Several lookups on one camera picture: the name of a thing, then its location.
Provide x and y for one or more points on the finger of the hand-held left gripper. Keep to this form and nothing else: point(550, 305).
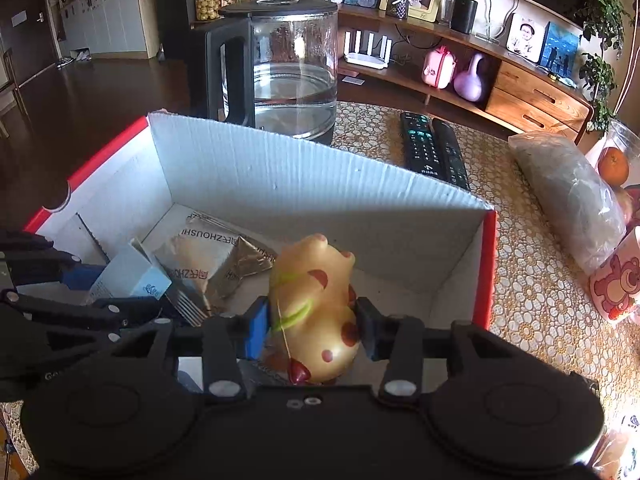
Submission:
point(60, 320)
point(40, 260)

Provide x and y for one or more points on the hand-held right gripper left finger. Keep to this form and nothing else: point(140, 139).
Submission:
point(257, 332)

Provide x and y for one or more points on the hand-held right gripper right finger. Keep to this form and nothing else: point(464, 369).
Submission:
point(367, 332)

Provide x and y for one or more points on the golden gourd toy red spots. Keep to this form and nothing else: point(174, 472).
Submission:
point(310, 310)

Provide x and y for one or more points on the blue white small carton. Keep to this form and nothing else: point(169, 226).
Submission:
point(132, 280)

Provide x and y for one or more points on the white red cardboard box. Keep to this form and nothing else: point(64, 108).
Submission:
point(325, 195)

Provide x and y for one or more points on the silver foil snack packet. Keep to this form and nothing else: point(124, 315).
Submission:
point(250, 260)
point(200, 270)

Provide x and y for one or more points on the dark wooden chair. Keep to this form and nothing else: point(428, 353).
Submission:
point(10, 75)

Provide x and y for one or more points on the wide black remote control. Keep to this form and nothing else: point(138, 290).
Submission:
point(422, 145)

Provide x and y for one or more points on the slim black remote control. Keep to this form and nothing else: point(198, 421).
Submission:
point(452, 155)

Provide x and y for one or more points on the dark wooden door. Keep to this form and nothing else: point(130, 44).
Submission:
point(25, 35)

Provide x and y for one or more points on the clear plastic bag grey contents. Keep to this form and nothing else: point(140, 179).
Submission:
point(565, 190)

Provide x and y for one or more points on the pink bear print cup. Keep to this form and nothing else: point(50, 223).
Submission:
point(617, 280)

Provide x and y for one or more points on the purple kettlebell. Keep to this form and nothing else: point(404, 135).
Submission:
point(470, 85)

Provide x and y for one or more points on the pink toy bag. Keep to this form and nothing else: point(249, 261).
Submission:
point(439, 70)

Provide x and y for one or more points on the white router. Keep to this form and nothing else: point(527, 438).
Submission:
point(367, 57)

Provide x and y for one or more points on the orange printed snack bag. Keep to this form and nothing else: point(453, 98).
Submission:
point(620, 455)

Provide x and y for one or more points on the dark refrigerator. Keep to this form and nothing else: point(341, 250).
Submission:
point(175, 10)

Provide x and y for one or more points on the wooden media cabinet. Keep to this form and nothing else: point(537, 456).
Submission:
point(530, 95)

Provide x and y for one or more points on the orange fruit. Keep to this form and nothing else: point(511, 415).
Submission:
point(614, 166)

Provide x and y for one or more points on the clear plastic fruit container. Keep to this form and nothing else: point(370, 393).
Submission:
point(625, 135)

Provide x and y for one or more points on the black cylinder speaker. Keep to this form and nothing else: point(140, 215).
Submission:
point(463, 15)

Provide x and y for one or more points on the white grey cylinder device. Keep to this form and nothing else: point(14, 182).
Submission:
point(448, 7)

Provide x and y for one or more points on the blue canvas picture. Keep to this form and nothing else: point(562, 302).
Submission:
point(557, 47)

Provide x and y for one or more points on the green leafy houseplant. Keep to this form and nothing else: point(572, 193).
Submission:
point(600, 15)

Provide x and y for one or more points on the white wall cabinets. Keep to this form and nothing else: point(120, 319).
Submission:
point(110, 15)

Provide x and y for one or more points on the white portrait photo frame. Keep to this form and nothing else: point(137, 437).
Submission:
point(525, 37)

